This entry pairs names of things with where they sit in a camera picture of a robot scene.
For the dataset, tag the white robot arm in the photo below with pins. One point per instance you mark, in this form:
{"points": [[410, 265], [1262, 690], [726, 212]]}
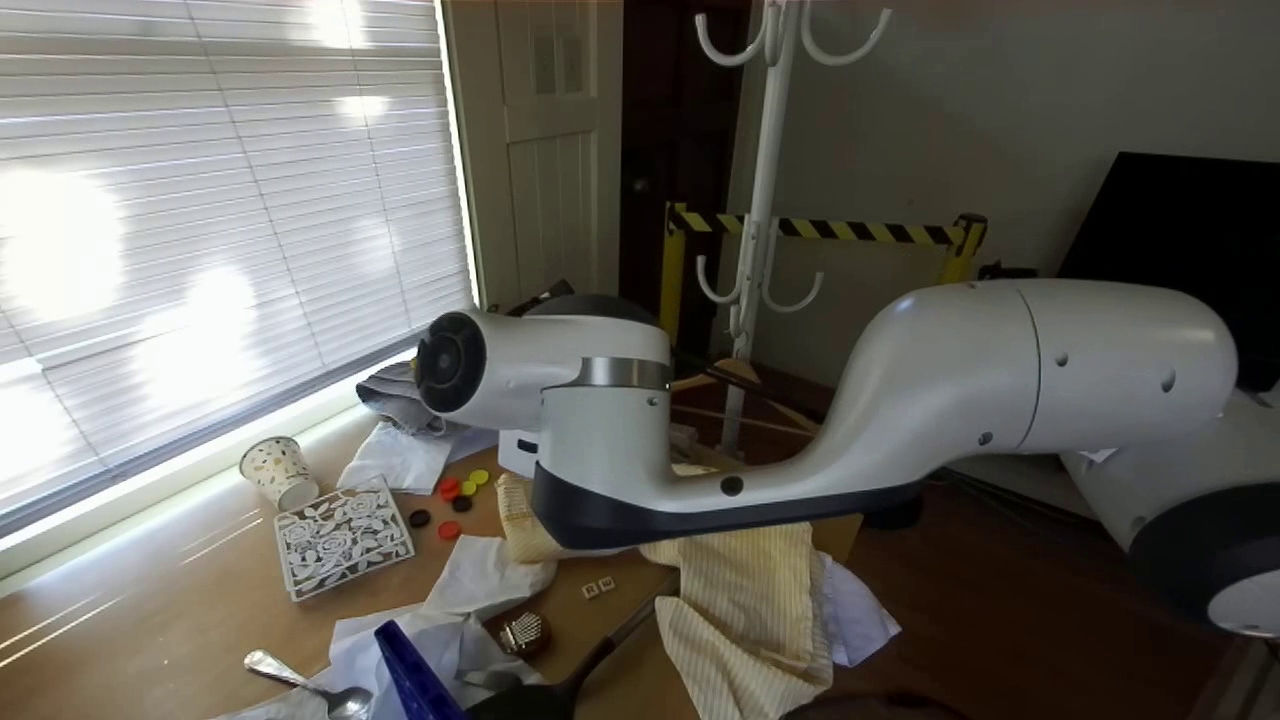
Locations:
{"points": [[1121, 382]]}

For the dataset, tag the white coat rack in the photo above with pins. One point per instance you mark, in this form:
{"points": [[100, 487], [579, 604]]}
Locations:
{"points": [[787, 30]]}

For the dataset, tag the wooden folding stand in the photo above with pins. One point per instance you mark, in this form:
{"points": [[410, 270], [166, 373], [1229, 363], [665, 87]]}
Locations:
{"points": [[747, 398]]}

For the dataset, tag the grey folded cloth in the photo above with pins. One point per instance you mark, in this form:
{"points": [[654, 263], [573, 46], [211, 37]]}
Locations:
{"points": [[395, 400]]}

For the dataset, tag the yellow cloth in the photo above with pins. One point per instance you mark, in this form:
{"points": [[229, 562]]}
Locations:
{"points": [[731, 627]]}

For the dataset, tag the yellow black striped barrier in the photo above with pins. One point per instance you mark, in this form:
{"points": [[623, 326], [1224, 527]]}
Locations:
{"points": [[682, 220]]}

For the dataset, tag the patterned white box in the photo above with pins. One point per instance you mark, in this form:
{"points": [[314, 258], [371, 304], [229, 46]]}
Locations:
{"points": [[337, 541]]}

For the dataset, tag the white paper cup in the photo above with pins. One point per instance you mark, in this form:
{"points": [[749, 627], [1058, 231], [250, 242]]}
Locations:
{"points": [[282, 473]]}

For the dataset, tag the blue connect four grid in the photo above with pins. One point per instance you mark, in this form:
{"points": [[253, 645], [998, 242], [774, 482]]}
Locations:
{"points": [[419, 686]]}

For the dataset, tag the metal spoon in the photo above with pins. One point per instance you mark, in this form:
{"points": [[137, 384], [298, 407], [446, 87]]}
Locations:
{"points": [[341, 702]]}

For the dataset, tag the white window blind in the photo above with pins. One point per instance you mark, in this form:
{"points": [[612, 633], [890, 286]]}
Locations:
{"points": [[207, 206]]}

